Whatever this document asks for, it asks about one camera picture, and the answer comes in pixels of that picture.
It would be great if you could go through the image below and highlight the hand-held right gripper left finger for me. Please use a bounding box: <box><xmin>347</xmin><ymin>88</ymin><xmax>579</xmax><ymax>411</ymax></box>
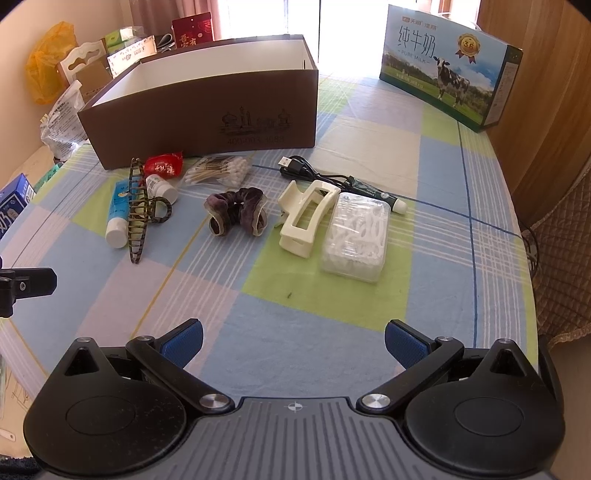
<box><xmin>51</xmin><ymin>318</ymin><xmax>236</xmax><ymax>414</ymax></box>

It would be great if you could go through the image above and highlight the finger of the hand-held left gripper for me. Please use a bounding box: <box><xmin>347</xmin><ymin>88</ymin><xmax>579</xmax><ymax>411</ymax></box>
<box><xmin>0</xmin><ymin>268</ymin><xmax>58</xmax><ymax>319</ymax></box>

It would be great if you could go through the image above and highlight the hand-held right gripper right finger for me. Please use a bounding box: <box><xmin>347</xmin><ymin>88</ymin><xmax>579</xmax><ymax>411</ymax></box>
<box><xmin>355</xmin><ymin>318</ymin><xmax>541</xmax><ymax>414</ymax></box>

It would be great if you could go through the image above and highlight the blue and white tube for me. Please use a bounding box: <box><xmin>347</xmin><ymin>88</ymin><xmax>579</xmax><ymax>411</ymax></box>
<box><xmin>105</xmin><ymin>179</ymin><xmax>141</xmax><ymax>250</ymax></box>

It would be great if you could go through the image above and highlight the brown wire spiral holder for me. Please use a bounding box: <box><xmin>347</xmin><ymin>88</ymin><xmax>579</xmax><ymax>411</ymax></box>
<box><xmin>127</xmin><ymin>157</ymin><xmax>176</xmax><ymax>265</ymax></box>

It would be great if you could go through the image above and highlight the cream hair claw clip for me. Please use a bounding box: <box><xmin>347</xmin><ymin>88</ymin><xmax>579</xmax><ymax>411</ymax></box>
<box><xmin>276</xmin><ymin>180</ymin><xmax>342</xmax><ymax>259</ymax></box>

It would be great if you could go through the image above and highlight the purple velvet scrunchie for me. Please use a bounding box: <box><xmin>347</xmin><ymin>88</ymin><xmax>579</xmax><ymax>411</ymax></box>
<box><xmin>204</xmin><ymin>187</ymin><xmax>269</xmax><ymax>238</ymax></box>

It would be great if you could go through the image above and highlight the small white bottle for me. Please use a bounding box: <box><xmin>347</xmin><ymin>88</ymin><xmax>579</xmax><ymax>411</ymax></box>
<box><xmin>144</xmin><ymin>174</ymin><xmax>179</xmax><ymax>204</ymax></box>

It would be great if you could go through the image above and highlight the dark green tube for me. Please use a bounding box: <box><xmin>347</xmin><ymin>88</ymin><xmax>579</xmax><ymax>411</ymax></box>
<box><xmin>344</xmin><ymin>175</ymin><xmax>408</xmax><ymax>214</ymax></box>

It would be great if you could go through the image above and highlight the bag of cotton swabs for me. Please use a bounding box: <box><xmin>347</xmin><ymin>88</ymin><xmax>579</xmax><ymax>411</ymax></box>
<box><xmin>182</xmin><ymin>154</ymin><xmax>254</xmax><ymax>188</ymax></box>

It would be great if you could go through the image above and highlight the brown cardboard storage box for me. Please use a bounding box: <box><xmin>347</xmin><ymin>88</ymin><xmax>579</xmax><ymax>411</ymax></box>
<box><xmin>76</xmin><ymin>33</ymin><xmax>319</xmax><ymax>171</ymax></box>

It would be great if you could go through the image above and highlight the blue box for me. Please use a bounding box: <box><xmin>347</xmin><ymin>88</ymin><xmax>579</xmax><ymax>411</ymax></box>
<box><xmin>0</xmin><ymin>173</ymin><xmax>37</xmax><ymax>241</ymax></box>

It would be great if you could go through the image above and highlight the clear box of floss picks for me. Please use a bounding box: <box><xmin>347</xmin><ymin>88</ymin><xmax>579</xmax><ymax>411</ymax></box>
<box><xmin>320</xmin><ymin>193</ymin><xmax>391</xmax><ymax>283</ymax></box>

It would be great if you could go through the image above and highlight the white printed plastic bag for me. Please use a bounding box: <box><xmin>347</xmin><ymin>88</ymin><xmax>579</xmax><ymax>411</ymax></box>
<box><xmin>39</xmin><ymin>85</ymin><xmax>90</xmax><ymax>160</ymax></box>

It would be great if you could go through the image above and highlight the red candy packet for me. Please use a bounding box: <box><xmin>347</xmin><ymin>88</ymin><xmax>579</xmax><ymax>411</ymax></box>
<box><xmin>144</xmin><ymin>151</ymin><xmax>184</xmax><ymax>178</ymax></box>

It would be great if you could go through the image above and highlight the chair with quilted brown cover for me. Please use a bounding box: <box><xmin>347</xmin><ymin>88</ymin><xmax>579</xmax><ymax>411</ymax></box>
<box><xmin>519</xmin><ymin>175</ymin><xmax>591</xmax><ymax>342</ymax></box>

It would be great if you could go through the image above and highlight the cardboard hang-tab package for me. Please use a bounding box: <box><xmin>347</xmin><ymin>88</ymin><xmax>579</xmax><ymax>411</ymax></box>
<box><xmin>58</xmin><ymin>39</ymin><xmax>114</xmax><ymax>100</ymax></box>

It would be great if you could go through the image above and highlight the yellow plastic bag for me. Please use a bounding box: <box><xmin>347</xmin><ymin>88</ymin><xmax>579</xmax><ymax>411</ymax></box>
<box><xmin>25</xmin><ymin>22</ymin><xmax>79</xmax><ymax>106</ymax></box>

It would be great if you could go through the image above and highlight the green and white box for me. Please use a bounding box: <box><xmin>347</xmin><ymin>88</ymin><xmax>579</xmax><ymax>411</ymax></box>
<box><xmin>104</xmin><ymin>28</ymin><xmax>139</xmax><ymax>49</ymax></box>

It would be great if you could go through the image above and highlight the wooden door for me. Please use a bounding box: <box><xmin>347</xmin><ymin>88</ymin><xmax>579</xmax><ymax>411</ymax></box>
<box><xmin>475</xmin><ymin>0</ymin><xmax>591</xmax><ymax>227</ymax></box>

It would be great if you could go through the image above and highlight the milk carton with cow print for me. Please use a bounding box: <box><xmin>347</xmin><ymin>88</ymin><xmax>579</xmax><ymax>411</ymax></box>
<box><xmin>379</xmin><ymin>4</ymin><xmax>524</xmax><ymax>134</ymax></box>

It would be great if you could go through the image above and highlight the pink curtain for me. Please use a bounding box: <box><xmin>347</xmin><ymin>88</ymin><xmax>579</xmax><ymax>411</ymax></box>
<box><xmin>129</xmin><ymin>0</ymin><xmax>222</xmax><ymax>38</ymax></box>

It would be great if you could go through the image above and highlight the red gift box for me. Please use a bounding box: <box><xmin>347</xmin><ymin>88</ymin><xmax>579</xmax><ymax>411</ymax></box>
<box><xmin>172</xmin><ymin>11</ymin><xmax>213</xmax><ymax>49</ymax></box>

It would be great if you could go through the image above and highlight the black usb cable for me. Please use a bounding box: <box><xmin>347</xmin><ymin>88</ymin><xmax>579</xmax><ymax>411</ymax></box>
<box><xmin>277</xmin><ymin>154</ymin><xmax>370</xmax><ymax>190</ymax></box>

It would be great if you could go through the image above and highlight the window with white frame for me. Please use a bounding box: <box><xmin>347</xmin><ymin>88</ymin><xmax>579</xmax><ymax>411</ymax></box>
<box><xmin>212</xmin><ymin>0</ymin><xmax>481</xmax><ymax>77</ymax></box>

